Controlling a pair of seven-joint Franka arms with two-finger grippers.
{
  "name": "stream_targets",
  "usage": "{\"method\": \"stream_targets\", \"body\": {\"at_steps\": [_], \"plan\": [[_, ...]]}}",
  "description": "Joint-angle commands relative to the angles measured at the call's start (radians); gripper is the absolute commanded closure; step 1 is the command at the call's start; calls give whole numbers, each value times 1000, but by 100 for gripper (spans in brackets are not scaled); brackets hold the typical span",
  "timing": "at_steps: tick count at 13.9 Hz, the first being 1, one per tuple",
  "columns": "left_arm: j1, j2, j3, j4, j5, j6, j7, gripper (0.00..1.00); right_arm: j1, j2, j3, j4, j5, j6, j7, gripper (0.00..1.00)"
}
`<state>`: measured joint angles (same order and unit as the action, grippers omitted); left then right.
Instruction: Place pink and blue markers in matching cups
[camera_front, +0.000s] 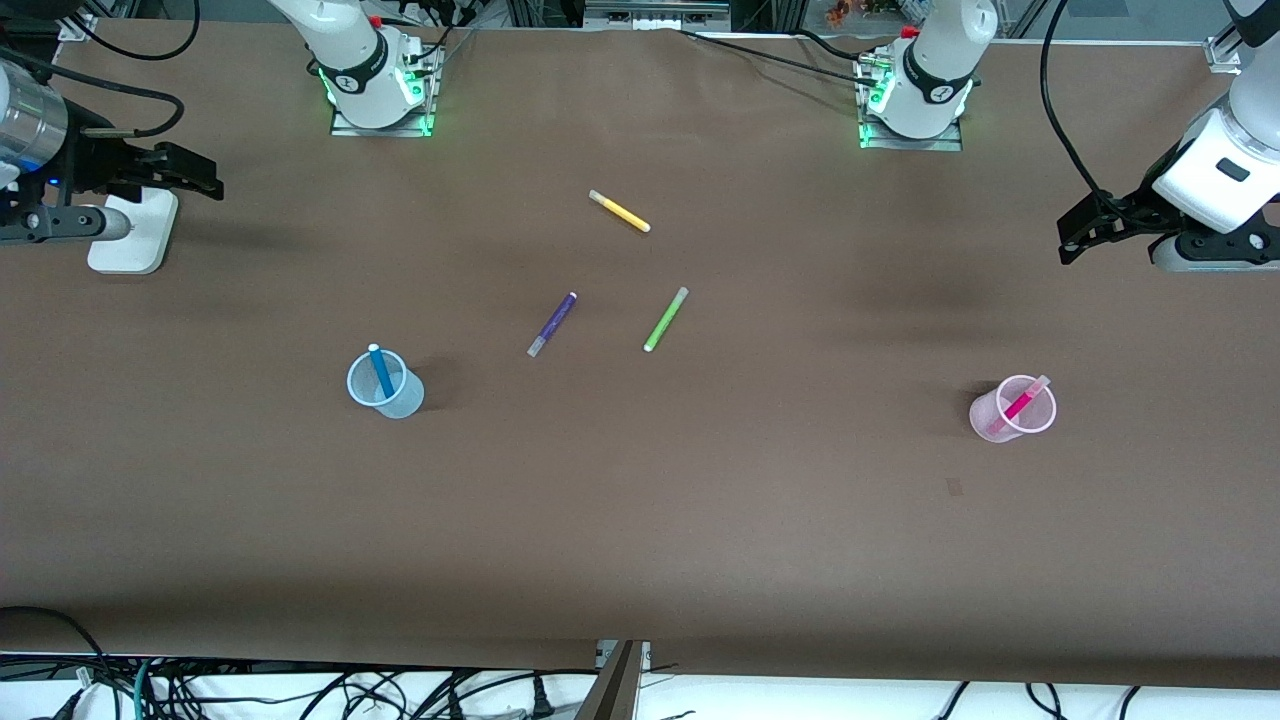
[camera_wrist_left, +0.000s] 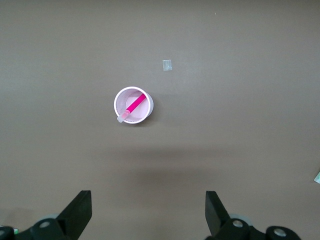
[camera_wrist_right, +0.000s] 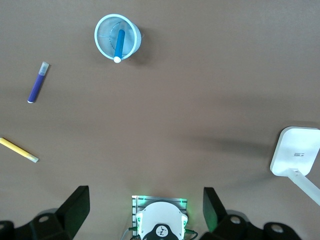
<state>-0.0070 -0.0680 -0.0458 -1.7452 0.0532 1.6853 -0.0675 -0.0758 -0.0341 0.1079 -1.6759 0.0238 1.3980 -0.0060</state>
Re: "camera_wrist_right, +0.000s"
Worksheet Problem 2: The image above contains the blue marker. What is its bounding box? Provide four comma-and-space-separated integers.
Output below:
113, 29, 126, 64

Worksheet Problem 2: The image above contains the blue mesh cup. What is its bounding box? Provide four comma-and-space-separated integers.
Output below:
94, 13, 143, 63

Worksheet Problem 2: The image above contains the dark green base cable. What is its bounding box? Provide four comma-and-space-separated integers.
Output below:
184, 228, 199, 240

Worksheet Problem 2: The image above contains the purple marker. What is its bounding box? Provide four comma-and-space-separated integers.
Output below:
26, 61, 50, 104

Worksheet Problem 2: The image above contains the yellow marker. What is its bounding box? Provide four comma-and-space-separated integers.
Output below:
0, 137, 40, 163

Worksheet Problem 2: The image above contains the white lamp stand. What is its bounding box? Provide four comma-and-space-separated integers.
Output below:
269, 126, 320, 206

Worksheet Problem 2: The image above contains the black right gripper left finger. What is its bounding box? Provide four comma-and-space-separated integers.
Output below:
14, 185, 91, 240

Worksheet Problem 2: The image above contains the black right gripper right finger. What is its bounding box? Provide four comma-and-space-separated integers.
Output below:
202, 187, 265, 240

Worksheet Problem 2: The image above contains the grey base cable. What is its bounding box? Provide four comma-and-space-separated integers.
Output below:
121, 227, 141, 240

